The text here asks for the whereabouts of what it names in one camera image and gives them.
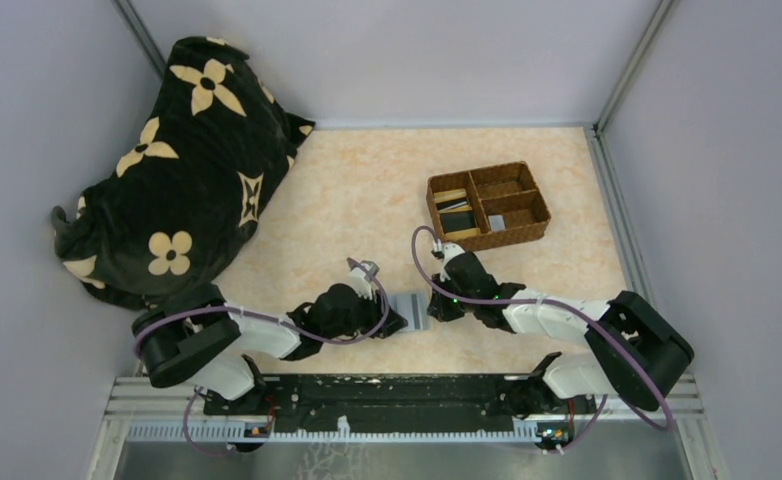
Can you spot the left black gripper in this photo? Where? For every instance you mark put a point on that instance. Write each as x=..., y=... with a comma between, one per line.
x=378, y=315

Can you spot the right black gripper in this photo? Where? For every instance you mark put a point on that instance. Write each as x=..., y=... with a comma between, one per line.
x=446, y=302

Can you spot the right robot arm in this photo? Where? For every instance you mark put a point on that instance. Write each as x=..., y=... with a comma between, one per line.
x=631, y=350

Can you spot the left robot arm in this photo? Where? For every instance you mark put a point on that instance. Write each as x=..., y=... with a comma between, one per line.
x=204, y=340

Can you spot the cards in basket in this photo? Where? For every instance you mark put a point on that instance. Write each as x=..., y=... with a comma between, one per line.
x=456, y=214

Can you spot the brown woven divided basket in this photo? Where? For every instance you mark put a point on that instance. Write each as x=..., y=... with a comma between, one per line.
x=508, y=189

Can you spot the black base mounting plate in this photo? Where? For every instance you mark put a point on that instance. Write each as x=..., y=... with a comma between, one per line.
x=399, y=404

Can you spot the black floral blanket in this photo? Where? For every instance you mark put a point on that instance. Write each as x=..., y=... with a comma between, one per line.
x=181, y=204

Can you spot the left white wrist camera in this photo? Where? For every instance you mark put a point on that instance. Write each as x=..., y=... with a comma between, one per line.
x=361, y=276

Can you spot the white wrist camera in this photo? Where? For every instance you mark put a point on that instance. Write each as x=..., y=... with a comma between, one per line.
x=446, y=251
x=361, y=276

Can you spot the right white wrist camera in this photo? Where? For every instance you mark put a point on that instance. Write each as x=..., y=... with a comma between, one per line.
x=446, y=251

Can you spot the aluminium frame rail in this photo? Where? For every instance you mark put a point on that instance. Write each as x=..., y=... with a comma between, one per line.
x=609, y=179

